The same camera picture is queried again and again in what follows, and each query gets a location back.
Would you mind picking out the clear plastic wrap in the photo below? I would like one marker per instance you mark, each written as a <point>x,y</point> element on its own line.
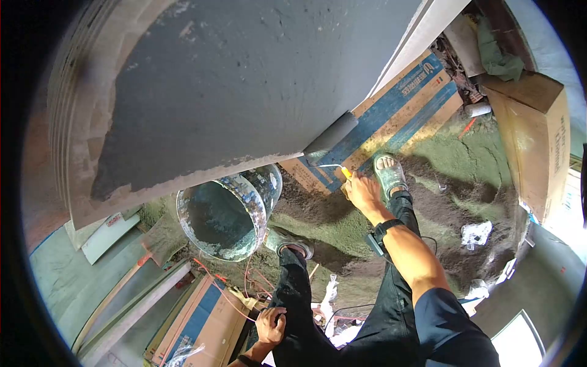
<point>183,354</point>

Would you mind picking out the white panel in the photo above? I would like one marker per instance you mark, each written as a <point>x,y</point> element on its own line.
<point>108,236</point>

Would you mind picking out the paint-stained clear bucket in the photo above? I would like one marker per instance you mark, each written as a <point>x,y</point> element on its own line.
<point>220,220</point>

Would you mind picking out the heap of white plastic bags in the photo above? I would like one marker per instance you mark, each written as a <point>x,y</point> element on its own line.
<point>331,298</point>

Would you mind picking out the small crumpled white bag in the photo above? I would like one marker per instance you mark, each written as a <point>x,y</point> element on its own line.
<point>478,290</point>

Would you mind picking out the tall brown cardboard box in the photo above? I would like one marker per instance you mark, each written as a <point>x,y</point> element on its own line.
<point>534,147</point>

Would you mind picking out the blue-striped cardboard box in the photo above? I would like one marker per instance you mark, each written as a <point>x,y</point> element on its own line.
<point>201,321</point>

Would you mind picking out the person's right fingers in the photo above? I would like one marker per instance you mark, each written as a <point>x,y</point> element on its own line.
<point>352,184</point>

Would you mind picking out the window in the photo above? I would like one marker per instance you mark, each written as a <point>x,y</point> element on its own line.
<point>518,344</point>

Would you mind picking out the beige board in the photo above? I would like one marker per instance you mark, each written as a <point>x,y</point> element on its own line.
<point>465,46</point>

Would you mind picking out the white tube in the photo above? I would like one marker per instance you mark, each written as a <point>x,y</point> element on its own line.
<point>478,109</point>

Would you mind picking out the person's left hand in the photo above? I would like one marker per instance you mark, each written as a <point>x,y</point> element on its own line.
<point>269,326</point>

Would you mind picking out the red stick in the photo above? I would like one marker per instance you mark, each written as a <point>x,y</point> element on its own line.
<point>467,128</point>

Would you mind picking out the white board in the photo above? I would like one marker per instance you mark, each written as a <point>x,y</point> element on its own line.
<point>422,36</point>

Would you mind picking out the black wrist band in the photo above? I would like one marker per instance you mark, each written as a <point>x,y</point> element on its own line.
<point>384,229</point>
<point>247,360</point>

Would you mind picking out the person's left thumb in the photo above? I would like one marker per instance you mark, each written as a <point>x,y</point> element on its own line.
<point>281,325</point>

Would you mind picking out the person's left fingers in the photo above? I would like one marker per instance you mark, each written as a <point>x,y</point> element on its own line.
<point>270,313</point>

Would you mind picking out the person's legs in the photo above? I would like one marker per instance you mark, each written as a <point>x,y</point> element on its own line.
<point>390,316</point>

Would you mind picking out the long wooden planks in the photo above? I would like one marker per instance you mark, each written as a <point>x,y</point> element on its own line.
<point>133,307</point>

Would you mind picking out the crumpled white plastic bag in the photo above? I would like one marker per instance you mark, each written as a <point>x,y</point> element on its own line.
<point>476,233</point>

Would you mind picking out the flattened blue-printed cardboard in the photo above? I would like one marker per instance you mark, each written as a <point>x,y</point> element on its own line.
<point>394,110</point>

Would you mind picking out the green cloth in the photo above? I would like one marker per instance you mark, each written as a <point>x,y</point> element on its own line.
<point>497,57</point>

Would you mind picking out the person's body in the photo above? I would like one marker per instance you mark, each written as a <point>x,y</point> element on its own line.
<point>451,335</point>

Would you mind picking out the person's right hand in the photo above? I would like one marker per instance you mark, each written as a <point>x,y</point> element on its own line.
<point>364,195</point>

